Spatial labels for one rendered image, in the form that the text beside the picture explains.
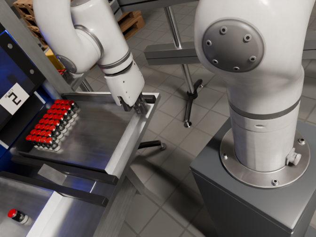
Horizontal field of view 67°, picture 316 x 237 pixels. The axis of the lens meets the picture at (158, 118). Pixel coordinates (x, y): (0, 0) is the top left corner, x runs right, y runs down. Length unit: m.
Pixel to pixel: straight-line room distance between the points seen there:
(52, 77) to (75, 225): 0.55
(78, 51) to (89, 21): 0.07
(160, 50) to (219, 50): 1.40
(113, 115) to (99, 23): 0.35
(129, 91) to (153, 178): 1.11
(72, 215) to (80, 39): 0.41
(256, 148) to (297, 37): 0.27
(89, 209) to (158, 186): 1.02
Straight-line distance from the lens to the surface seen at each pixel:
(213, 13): 0.26
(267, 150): 0.50
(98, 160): 0.70
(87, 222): 0.63
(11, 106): 0.88
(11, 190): 0.84
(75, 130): 0.83
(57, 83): 0.99
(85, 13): 0.51
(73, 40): 0.47
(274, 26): 0.26
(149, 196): 1.61
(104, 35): 0.52
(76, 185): 0.69
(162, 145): 1.75
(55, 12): 0.46
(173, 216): 1.51
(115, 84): 0.59
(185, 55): 1.61
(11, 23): 0.91
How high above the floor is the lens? 1.37
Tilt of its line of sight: 44 degrees down
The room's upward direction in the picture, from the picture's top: 25 degrees counter-clockwise
